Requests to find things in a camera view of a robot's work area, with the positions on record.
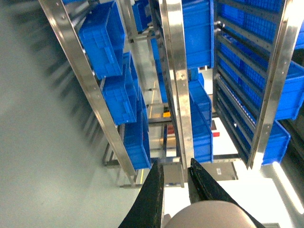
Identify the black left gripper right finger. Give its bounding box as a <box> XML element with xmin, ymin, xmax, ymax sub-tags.
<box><xmin>187</xmin><ymin>158</ymin><xmax>264</xmax><ymax>228</ymax></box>

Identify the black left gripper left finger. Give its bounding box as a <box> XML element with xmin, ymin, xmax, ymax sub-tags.
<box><xmin>119</xmin><ymin>161</ymin><xmax>164</xmax><ymax>228</ymax></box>

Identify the beige plastic dustpan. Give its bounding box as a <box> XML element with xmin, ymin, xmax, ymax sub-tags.
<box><xmin>165</xmin><ymin>200</ymin><xmax>257</xmax><ymax>228</ymax></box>

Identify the steel shelf rack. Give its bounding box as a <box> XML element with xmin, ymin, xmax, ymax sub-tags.
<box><xmin>40</xmin><ymin>0</ymin><xmax>304</xmax><ymax>187</ymax></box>

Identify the blue plastic bin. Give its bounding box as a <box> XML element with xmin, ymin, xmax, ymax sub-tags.
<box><xmin>189</xmin><ymin>79</ymin><xmax>213</xmax><ymax>163</ymax></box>
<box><xmin>262</xmin><ymin>121</ymin><xmax>291</xmax><ymax>166</ymax></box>
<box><xmin>100</xmin><ymin>52</ymin><xmax>139</xmax><ymax>125</ymax></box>
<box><xmin>182</xmin><ymin>0</ymin><xmax>214</xmax><ymax>69</ymax></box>
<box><xmin>78</xmin><ymin>1</ymin><xmax>125</xmax><ymax>80</ymax></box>
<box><xmin>123</xmin><ymin>95</ymin><xmax>151</xmax><ymax>170</ymax></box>
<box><xmin>275</xmin><ymin>61</ymin><xmax>304</xmax><ymax>120</ymax></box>

